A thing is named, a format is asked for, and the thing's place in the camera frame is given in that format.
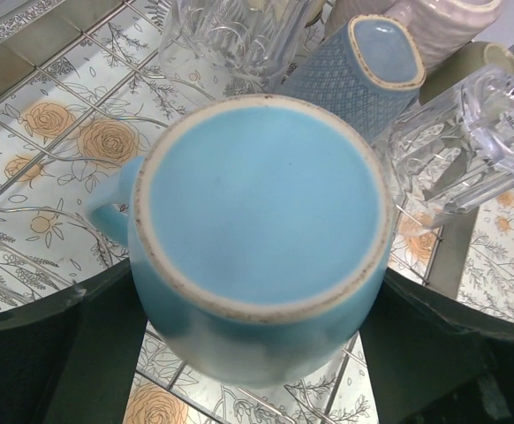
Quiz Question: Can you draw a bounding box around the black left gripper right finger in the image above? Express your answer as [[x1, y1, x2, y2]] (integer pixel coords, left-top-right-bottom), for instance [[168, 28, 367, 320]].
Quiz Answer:
[[360, 269, 514, 423]]

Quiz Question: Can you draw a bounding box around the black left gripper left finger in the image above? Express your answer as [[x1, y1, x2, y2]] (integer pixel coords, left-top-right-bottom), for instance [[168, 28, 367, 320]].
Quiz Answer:
[[0, 261, 147, 423]]

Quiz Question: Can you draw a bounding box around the light blue ceramic mug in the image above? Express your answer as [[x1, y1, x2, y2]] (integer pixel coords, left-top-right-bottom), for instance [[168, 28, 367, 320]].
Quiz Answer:
[[84, 95, 394, 388]]

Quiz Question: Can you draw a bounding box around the blue textured square mug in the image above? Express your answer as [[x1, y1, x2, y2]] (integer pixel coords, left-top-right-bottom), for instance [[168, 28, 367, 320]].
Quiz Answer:
[[278, 14, 426, 141]]

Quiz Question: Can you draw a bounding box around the clear glass near rack front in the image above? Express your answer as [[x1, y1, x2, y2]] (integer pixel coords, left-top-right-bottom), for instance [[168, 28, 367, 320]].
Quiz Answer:
[[375, 65, 514, 236]]

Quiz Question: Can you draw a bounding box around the olive green ceramic mug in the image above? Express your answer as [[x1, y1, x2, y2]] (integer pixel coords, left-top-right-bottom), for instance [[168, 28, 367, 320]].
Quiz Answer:
[[419, 42, 514, 105]]

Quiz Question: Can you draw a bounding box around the pink ribbed ceramic mug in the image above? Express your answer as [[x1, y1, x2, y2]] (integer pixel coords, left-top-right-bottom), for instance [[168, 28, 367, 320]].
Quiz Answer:
[[385, 0, 502, 73]]

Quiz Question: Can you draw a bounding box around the clear glass tumbler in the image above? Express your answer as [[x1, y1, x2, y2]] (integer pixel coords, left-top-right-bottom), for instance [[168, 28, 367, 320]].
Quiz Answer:
[[159, 1, 325, 91]]

